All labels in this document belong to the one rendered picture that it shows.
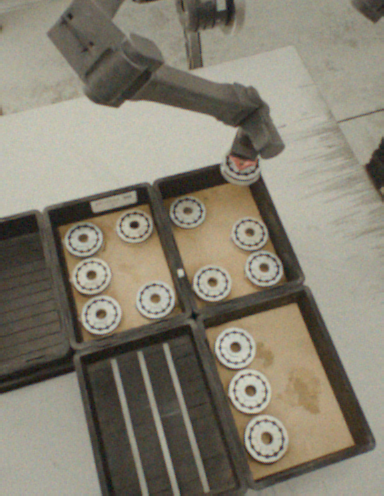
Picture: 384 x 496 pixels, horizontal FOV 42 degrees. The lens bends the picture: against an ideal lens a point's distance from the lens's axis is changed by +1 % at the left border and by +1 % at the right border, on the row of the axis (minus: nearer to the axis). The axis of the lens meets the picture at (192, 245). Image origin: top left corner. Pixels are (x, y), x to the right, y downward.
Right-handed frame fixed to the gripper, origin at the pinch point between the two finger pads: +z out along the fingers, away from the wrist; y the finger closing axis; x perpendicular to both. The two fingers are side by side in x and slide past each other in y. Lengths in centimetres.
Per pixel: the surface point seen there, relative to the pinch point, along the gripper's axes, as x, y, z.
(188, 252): 6.6, -19.6, 22.4
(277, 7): 17, 179, 105
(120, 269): 22.4, -30.6, 22.9
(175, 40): 64, 134, 107
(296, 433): -33, -55, 21
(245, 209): -4.5, -1.1, 22.0
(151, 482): -4, -76, 22
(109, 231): 29.7, -21.0, 23.1
